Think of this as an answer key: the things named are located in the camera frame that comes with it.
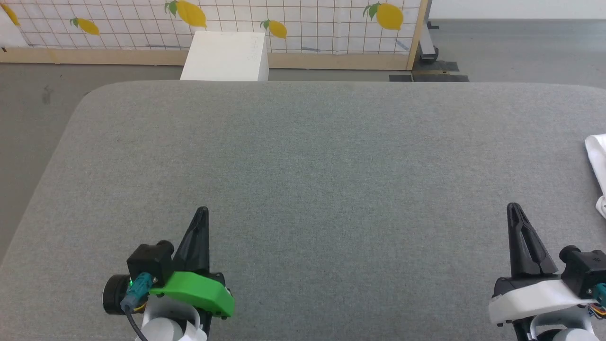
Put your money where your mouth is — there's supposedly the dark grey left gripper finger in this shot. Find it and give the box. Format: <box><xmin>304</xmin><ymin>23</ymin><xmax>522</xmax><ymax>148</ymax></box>
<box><xmin>173</xmin><ymin>207</ymin><xmax>203</xmax><ymax>273</ymax></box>
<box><xmin>201</xmin><ymin>207</ymin><xmax>210</xmax><ymax>274</ymax></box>

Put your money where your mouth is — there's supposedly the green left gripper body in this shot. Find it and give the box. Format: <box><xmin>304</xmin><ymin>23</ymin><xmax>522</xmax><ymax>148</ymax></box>
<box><xmin>149</xmin><ymin>271</ymin><xmax>235</xmax><ymax>318</ymax></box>

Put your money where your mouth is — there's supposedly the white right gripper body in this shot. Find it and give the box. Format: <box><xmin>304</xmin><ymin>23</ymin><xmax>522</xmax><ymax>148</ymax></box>
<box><xmin>488</xmin><ymin>275</ymin><xmax>598</xmax><ymax>325</ymax></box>

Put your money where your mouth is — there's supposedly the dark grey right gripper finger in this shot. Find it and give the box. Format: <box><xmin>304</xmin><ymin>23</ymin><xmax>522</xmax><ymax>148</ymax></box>
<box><xmin>507</xmin><ymin>203</ymin><xmax>521</xmax><ymax>278</ymax></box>
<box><xmin>516</xmin><ymin>208</ymin><xmax>558</xmax><ymax>278</ymax></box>

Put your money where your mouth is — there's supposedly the white garment with black stitching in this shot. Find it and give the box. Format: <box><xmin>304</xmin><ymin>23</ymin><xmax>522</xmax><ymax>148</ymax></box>
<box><xmin>585</xmin><ymin>134</ymin><xmax>606</xmax><ymax>219</ymax></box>

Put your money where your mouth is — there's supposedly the black floor mat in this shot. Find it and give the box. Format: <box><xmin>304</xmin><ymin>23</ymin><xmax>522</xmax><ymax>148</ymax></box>
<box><xmin>412</xmin><ymin>61</ymin><xmax>460</xmax><ymax>72</ymax></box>
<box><xmin>389</xmin><ymin>73</ymin><xmax>469</xmax><ymax>82</ymax></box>

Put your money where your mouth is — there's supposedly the white box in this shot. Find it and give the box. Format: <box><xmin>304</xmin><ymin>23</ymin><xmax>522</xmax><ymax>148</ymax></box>
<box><xmin>180</xmin><ymin>31</ymin><xmax>269</xmax><ymax>82</ymax></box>

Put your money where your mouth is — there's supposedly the lemon-print partition screen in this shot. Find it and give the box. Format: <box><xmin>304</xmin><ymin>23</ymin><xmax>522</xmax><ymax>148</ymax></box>
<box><xmin>0</xmin><ymin>0</ymin><xmax>429</xmax><ymax>72</ymax></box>

